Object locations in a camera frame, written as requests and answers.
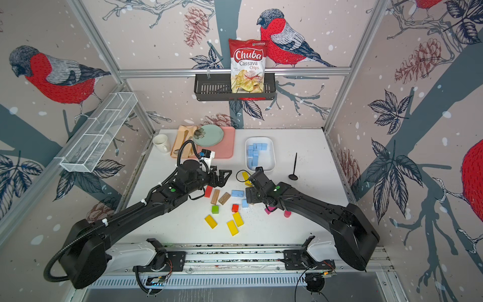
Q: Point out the white wire wall shelf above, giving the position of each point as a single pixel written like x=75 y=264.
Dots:
x=90 y=148

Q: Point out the green cube block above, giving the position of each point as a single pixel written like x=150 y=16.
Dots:
x=215 y=209

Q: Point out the tan wood block left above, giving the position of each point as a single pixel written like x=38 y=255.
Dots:
x=215 y=197

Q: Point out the red rectangular block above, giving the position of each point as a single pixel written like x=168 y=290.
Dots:
x=208 y=191

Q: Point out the blue rectangular block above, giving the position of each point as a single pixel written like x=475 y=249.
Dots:
x=252 y=162

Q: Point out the black spoon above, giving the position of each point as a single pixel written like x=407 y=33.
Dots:
x=293 y=175

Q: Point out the magenta rectangular block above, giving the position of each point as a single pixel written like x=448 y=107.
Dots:
x=269 y=209

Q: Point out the white ceramic mug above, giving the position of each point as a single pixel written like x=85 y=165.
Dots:
x=161 y=143

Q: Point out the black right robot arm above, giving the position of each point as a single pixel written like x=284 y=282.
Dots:
x=355 y=237

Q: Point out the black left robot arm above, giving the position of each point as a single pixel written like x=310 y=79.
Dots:
x=92 y=249

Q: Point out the pink plastic tray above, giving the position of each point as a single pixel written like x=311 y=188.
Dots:
x=224 y=149

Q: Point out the green floral plate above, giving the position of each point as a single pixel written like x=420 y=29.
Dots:
x=208 y=135

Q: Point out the red cube block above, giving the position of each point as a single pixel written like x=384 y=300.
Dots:
x=235 y=207

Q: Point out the brown wood block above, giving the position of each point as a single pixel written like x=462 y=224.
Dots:
x=224 y=198

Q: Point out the yellow block front right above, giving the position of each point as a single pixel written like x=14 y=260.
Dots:
x=238 y=219

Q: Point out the blue cube block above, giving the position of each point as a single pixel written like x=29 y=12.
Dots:
x=260 y=146
x=250 y=151

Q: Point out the white rectangular plastic bin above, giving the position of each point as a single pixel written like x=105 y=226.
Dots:
x=266 y=158

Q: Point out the Chuba cassava chips bag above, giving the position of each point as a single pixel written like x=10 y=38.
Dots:
x=247 y=63

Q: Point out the long blue block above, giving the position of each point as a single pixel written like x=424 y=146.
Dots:
x=238 y=193

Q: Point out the aluminium mounting rail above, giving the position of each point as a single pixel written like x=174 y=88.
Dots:
x=245 y=259

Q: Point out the small yellow block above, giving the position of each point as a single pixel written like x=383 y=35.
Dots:
x=246 y=177

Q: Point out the yellow block front middle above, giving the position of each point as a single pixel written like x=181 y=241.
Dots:
x=232 y=228

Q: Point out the yellow block front left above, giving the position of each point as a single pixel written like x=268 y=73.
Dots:
x=211 y=221

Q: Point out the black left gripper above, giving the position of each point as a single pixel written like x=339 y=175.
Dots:
x=222 y=181

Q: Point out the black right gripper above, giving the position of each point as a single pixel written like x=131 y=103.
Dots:
x=250 y=195

